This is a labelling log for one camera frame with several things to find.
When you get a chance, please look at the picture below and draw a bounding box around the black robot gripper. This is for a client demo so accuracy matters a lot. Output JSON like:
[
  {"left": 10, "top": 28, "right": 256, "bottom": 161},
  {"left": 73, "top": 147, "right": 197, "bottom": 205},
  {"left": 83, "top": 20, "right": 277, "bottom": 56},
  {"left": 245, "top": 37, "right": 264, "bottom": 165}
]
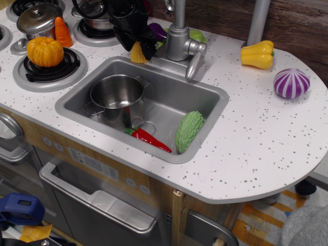
[{"left": 108, "top": 1, "right": 157, "bottom": 60}]

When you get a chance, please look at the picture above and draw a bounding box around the yellow toy corn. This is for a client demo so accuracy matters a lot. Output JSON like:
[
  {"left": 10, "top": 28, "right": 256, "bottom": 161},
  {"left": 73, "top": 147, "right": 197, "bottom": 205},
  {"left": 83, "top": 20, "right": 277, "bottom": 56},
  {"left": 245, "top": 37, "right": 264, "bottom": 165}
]
[{"left": 130, "top": 42, "right": 147, "bottom": 64}]

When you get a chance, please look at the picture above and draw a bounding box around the steel pot on rear burner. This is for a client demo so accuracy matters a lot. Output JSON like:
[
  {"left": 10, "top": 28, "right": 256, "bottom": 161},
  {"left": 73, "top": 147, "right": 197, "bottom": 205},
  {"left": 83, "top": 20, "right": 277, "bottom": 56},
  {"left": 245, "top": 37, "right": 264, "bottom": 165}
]
[{"left": 71, "top": 0, "right": 113, "bottom": 31}]

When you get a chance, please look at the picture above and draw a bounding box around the steel pot in sink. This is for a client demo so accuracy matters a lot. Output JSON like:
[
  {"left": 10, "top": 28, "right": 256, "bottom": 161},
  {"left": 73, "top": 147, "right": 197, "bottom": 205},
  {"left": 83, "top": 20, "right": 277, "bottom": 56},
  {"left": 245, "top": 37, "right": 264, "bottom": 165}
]
[{"left": 83, "top": 74, "right": 150, "bottom": 131}]

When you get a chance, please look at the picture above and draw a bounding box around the grey toy sink basin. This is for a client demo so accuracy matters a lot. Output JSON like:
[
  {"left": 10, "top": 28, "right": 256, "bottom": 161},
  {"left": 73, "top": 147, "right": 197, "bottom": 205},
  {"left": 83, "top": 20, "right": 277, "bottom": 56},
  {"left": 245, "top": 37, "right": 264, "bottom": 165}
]
[{"left": 55, "top": 56, "right": 229, "bottom": 163}]

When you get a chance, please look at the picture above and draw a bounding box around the lidded steel pot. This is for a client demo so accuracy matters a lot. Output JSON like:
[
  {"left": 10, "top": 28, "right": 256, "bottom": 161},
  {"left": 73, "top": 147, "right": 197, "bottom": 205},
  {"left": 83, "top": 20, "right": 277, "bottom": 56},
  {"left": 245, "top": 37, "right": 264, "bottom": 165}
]
[{"left": 16, "top": 3, "right": 63, "bottom": 40}]

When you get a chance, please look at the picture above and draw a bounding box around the purple toy eggplant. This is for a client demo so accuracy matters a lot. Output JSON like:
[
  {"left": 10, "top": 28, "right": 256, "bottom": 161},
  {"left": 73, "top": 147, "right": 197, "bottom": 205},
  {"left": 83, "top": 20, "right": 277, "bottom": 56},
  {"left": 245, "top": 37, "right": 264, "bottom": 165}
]
[{"left": 148, "top": 23, "right": 167, "bottom": 43}]

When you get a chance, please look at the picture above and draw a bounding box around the silver toy faucet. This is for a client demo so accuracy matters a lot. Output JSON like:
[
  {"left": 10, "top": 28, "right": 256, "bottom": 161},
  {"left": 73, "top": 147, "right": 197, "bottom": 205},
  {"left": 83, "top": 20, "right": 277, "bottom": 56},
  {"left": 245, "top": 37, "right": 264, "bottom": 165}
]
[{"left": 151, "top": 0, "right": 208, "bottom": 80}]

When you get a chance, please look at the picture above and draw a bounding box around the green toy plate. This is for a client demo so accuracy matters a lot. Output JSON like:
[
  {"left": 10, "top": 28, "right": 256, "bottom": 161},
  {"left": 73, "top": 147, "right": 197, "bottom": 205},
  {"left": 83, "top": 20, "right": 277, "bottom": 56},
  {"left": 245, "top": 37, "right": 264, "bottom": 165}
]
[{"left": 156, "top": 28, "right": 207, "bottom": 49}]

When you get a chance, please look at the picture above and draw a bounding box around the front stove burner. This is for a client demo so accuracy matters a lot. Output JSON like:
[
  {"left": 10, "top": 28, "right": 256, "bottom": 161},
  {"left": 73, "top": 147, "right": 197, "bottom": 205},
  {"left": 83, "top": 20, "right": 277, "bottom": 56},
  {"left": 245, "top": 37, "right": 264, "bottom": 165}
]
[{"left": 13, "top": 48, "right": 88, "bottom": 92}]

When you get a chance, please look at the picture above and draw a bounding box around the orange toy carrot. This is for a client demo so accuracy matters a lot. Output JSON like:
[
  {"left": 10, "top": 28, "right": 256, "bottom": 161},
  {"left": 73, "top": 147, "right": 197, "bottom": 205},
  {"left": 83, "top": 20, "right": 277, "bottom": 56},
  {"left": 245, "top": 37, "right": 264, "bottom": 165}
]
[{"left": 55, "top": 16, "right": 73, "bottom": 48}]

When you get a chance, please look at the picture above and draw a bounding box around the red toy chili pepper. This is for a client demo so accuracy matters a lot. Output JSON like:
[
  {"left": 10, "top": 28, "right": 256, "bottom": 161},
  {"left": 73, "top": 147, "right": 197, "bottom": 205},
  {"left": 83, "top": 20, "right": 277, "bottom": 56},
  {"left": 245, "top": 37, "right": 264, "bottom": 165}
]
[{"left": 124, "top": 128, "right": 172, "bottom": 153}]

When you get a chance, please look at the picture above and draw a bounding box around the orange toy pumpkin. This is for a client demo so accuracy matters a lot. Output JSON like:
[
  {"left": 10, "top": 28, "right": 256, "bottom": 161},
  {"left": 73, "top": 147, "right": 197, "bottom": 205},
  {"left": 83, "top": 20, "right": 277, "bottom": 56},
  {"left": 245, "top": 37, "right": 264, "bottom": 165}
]
[{"left": 27, "top": 36, "right": 65, "bottom": 68}]

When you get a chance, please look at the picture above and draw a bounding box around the green toy bitter gourd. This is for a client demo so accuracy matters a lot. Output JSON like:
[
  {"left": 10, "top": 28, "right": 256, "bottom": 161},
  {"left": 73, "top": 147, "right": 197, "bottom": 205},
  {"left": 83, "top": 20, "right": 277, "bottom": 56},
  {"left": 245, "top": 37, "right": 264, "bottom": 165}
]
[{"left": 175, "top": 111, "right": 204, "bottom": 154}]

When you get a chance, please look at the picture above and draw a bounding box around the silver stove knob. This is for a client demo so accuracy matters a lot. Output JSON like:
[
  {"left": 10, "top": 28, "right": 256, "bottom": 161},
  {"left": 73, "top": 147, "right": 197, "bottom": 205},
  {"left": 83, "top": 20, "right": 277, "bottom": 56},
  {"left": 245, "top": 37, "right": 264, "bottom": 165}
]
[{"left": 10, "top": 38, "right": 29, "bottom": 55}]

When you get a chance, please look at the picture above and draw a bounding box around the yellow toy bell pepper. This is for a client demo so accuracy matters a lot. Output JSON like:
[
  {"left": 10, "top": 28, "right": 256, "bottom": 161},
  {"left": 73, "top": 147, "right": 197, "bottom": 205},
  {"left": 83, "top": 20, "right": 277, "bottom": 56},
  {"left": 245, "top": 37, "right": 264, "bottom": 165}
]
[{"left": 240, "top": 40, "right": 274, "bottom": 69}]

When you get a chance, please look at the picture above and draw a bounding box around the grey vertical pole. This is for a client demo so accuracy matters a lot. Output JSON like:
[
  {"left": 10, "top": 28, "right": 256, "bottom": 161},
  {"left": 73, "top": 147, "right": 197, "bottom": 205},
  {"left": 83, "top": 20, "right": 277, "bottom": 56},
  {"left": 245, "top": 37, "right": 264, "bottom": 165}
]
[{"left": 242, "top": 0, "right": 271, "bottom": 47}]

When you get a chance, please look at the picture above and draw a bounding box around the rear left stove burner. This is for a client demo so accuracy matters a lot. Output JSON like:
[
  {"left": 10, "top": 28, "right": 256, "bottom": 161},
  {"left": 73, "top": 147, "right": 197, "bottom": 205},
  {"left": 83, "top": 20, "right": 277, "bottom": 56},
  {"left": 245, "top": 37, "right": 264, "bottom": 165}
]
[{"left": 6, "top": 0, "right": 66, "bottom": 22}]

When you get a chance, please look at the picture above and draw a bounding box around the purple white striped toy onion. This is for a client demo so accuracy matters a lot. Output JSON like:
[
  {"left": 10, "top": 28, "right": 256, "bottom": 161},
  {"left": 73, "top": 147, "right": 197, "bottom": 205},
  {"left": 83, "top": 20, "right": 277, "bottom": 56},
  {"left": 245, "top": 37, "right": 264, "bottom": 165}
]
[{"left": 273, "top": 69, "right": 311, "bottom": 99}]

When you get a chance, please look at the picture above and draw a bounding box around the grey dishwasher door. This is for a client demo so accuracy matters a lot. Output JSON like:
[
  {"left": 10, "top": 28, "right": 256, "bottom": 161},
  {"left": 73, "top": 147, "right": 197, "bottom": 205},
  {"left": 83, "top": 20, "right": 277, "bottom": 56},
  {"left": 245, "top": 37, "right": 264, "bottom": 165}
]
[{"left": 39, "top": 162, "right": 171, "bottom": 245}]

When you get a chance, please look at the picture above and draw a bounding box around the blue clamp tool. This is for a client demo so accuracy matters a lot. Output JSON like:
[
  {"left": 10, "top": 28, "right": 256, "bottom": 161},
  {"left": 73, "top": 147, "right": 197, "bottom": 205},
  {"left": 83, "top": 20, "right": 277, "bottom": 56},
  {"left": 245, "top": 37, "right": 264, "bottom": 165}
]
[{"left": 1, "top": 193, "right": 45, "bottom": 226}]

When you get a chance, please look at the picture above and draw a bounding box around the grey oven door handle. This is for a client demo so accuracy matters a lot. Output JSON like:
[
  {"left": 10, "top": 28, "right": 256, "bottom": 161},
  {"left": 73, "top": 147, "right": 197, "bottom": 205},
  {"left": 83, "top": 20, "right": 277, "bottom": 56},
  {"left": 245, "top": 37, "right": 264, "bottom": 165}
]
[{"left": 1, "top": 113, "right": 30, "bottom": 166}]

